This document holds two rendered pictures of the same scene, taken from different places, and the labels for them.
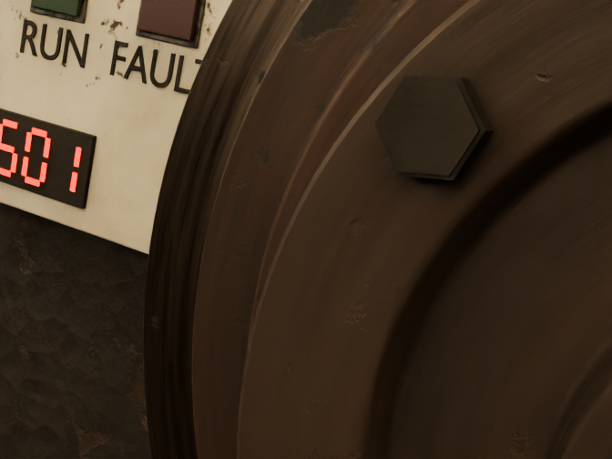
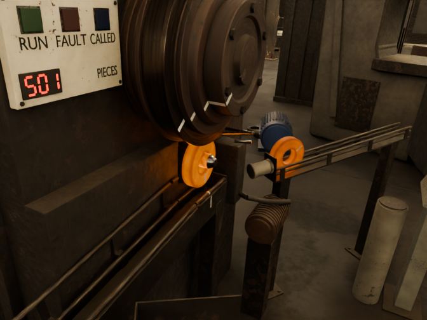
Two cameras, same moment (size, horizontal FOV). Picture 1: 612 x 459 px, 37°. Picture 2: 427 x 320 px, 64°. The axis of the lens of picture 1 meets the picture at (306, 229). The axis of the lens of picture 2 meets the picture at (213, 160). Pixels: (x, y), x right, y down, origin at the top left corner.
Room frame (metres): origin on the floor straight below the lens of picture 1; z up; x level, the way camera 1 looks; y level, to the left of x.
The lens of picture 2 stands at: (0.23, 0.76, 1.23)
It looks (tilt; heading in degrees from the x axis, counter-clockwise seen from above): 24 degrees down; 270
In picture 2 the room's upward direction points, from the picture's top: 3 degrees clockwise
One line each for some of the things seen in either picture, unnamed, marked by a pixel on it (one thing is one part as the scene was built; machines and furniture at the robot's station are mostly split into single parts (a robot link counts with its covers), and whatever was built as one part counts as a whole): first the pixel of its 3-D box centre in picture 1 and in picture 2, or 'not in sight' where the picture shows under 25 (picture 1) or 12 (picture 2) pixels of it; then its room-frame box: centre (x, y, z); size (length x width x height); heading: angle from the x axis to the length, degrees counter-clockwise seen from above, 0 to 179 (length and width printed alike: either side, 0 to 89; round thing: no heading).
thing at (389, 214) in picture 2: not in sight; (377, 252); (-0.53, -0.49, 0.26); 0.12 x 0.12 x 0.52
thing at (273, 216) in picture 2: not in sight; (262, 257); (0.00, -0.41, 0.27); 0.22 x 0.13 x 0.53; 64
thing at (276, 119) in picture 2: not in sight; (275, 131); (-0.34, -2.37, 0.17); 0.57 x 0.31 x 0.34; 84
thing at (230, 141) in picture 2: not in sight; (227, 170); (0.18, -0.38, 0.68); 0.11 x 0.08 x 0.24; 154
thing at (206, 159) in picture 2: not in sight; (190, 156); (0.30, -0.18, 0.82); 0.17 x 0.04 x 0.04; 154
